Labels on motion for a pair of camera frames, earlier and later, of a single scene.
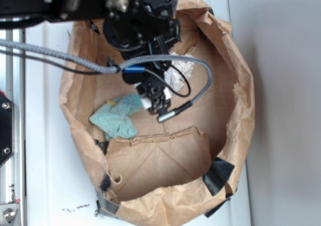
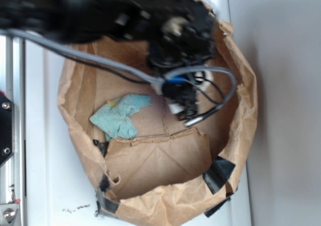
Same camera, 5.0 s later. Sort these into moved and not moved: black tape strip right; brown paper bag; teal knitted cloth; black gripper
Moved: black gripper
Not moved: black tape strip right; teal knitted cloth; brown paper bag
